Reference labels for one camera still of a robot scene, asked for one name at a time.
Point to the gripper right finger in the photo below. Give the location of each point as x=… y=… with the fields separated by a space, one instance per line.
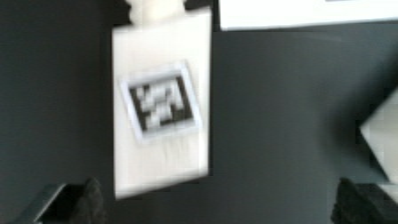
x=366 y=203

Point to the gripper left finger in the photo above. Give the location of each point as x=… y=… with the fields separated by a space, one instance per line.
x=67 y=204

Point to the white stool leg front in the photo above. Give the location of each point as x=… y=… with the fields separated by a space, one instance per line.
x=160 y=56

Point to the white stool leg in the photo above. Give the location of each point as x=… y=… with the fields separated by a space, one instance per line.
x=378 y=131
x=160 y=56

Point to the white stool leg left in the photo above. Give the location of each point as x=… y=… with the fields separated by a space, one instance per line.
x=378 y=131

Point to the white marker sheet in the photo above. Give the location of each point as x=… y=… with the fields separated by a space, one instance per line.
x=272 y=14

